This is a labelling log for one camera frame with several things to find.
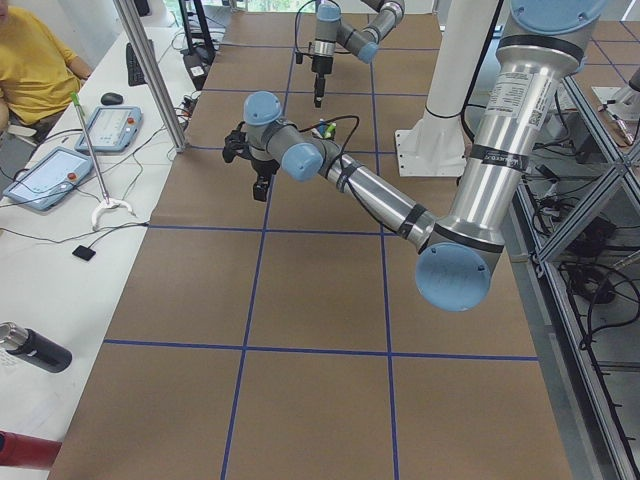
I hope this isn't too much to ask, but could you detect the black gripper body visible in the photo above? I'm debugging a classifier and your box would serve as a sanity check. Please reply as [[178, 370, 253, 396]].
[[311, 55, 333, 90], [251, 160, 280, 188]]

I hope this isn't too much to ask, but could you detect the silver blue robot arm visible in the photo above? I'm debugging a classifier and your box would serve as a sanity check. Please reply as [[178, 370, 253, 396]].
[[310, 0, 405, 108], [241, 1, 605, 312]]

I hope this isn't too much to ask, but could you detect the green marker pen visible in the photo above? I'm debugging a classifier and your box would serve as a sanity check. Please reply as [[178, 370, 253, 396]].
[[323, 122, 336, 139]]

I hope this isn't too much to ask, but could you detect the black monitor stand base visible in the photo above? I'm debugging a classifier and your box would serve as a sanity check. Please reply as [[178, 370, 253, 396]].
[[181, 44, 216, 91]]

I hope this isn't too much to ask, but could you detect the reacher grabber tool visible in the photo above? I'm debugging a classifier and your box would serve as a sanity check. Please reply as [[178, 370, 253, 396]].
[[70, 92, 136, 232]]

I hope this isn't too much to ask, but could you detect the brown paper table cover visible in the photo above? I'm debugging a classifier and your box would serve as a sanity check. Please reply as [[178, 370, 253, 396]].
[[51, 13, 571, 479]]

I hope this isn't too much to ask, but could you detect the far teach pendant tablet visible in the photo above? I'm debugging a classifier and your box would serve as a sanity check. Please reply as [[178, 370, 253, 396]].
[[85, 106, 143, 154]]

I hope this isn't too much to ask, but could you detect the teach pendant tablet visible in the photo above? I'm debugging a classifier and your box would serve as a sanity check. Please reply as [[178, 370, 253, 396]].
[[85, 106, 143, 154], [3, 147, 93, 212]]

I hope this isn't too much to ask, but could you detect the black keyboard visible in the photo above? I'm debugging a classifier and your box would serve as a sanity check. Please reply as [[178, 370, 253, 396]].
[[125, 42, 146, 87]]

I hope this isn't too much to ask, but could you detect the black computer mouse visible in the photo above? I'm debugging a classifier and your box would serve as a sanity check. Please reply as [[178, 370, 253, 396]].
[[100, 92, 124, 106]]

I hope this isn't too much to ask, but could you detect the small black square pad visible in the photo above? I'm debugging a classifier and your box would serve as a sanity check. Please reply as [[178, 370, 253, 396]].
[[72, 245, 96, 261]]

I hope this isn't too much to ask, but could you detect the near teach pendant tablet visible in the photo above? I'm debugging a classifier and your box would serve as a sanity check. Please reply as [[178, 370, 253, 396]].
[[3, 147, 93, 212]]

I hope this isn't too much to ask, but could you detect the person in yellow shirt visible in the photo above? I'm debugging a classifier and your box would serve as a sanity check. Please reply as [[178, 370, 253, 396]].
[[1, 1, 93, 129]]

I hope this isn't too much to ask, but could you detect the black thermos bottle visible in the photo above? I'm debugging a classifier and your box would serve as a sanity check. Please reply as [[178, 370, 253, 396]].
[[1, 322, 72, 373]]

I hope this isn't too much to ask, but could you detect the red bottle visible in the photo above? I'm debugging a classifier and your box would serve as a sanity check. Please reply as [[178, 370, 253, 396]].
[[1, 431, 62, 470]]

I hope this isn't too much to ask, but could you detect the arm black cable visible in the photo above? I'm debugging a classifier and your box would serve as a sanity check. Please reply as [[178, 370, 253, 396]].
[[305, 115, 401, 236], [293, 0, 321, 54]]

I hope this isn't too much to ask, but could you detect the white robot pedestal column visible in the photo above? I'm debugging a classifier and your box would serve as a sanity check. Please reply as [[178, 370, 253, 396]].
[[395, 0, 502, 177]]

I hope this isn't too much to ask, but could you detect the aluminium frame post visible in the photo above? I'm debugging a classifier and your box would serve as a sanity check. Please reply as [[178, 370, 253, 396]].
[[114, 0, 187, 153]]

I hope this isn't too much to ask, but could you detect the aluminium frame rack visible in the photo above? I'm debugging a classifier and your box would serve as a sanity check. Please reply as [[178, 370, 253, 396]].
[[499, 29, 640, 480]]

